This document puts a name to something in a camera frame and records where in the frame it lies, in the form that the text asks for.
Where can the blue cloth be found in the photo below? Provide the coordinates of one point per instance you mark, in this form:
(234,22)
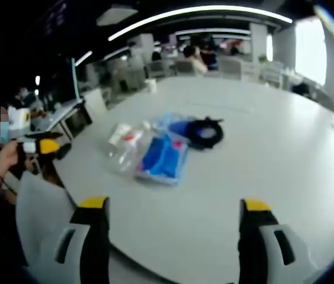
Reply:
(162,164)

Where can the clear bag with blue print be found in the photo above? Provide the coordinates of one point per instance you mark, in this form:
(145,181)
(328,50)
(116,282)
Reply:
(162,121)

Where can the person's left hand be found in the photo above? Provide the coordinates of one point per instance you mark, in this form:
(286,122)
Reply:
(5,158)

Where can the clear bag with white bottle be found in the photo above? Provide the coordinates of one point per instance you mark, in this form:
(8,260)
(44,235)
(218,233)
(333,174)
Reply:
(122,154)

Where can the white cup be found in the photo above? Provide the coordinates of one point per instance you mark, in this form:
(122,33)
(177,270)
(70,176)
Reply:
(151,85)

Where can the white box with yellow mark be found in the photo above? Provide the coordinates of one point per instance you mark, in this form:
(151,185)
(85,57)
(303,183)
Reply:
(20,118)

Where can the long curved ceiling light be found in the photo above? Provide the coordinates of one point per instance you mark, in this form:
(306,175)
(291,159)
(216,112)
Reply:
(184,14)

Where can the white table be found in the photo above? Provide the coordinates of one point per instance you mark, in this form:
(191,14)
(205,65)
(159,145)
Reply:
(244,177)

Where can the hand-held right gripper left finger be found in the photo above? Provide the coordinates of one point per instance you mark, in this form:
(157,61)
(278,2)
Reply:
(91,236)

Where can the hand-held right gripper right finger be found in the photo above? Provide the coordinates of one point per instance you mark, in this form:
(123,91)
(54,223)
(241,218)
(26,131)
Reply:
(254,236)

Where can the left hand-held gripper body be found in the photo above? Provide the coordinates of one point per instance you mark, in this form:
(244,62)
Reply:
(28,147)

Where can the black oblong object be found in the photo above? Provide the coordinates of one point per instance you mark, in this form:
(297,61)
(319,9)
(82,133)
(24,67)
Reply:
(63,151)

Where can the dark blue pouch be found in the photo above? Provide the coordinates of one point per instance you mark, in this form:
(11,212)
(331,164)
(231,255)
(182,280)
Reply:
(181,128)

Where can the short ceiling light strip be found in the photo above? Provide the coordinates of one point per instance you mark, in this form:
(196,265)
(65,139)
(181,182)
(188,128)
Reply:
(83,58)

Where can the white side desk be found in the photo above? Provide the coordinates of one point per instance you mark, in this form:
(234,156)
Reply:
(66,111)

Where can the white chair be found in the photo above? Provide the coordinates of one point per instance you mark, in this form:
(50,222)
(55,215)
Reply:
(42,201)

